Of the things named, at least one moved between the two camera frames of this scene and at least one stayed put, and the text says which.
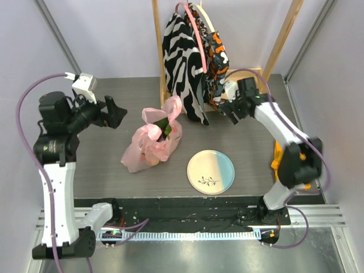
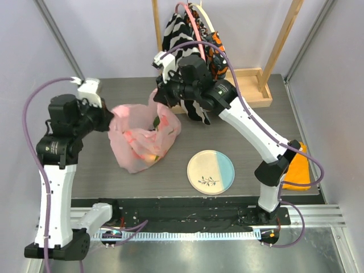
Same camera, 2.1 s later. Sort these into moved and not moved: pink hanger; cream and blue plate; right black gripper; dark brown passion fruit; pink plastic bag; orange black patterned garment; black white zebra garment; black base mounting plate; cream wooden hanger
Moved: right black gripper; dark brown passion fruit; pink plastic bag
Not moved: cream and blue plate; black base mounting plate; orange black patterned garment; black white zebra garment; pink hanger; cream wooden hanger
